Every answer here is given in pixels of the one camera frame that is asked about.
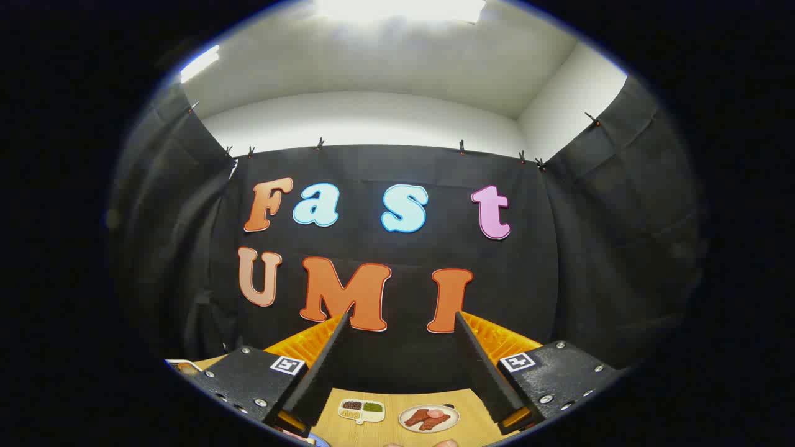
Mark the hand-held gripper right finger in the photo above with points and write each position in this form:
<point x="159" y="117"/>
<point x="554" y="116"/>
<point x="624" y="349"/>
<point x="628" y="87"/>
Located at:
<point x="484" y="372"/>

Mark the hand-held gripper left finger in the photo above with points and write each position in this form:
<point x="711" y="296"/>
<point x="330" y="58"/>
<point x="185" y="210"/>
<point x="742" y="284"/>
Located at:
<point x="323" y="379"/>

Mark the pile of dark beans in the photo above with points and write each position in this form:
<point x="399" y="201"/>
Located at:
<point x="352" y="405"/>

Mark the pile of yellow soybeans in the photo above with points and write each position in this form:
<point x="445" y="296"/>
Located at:
<point x="350" y="414"/>

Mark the white oval plate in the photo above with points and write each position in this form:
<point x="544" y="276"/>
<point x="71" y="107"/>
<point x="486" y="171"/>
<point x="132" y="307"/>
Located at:
<point x="450" y="415"/>

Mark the pile of green beans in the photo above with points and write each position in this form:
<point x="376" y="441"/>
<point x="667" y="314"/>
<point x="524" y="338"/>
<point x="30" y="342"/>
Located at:
<point x="372" y="407"/>

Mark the white divided dish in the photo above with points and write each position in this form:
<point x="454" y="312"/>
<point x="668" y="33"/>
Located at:
<point x="372" y="416"/>

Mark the blue round plate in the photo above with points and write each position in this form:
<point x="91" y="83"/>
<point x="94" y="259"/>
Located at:
<point x="318" y="441"/>

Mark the brown meat piece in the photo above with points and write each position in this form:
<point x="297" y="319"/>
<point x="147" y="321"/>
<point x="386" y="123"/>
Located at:
<point x="435" y="423"/>
<point x="415" y="418"/>

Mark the row of black clips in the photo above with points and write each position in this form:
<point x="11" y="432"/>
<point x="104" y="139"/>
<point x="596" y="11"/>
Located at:
<point x="320" y="144"/>

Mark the small ceiling light panel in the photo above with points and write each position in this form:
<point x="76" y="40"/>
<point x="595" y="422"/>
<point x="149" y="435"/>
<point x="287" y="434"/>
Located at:
<point x="199" y="64"/>

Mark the large ceiling light panel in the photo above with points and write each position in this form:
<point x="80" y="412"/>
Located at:
<point x="397" y="9"/>

